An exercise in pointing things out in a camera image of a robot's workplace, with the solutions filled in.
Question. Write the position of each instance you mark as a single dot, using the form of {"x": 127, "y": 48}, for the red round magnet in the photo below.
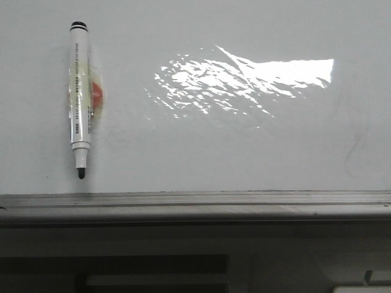
{"x": 96, "y": 96}

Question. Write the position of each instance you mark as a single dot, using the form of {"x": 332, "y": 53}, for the white whiteboard marker pen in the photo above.
{"x": 79, "y": 93}

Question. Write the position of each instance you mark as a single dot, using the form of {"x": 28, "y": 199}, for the white box bottom right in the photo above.
{"x": 362, "y": 289}

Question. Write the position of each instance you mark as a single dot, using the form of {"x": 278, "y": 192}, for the aluminium whiteboard frame rail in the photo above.
{"x": 193, "y": 207}

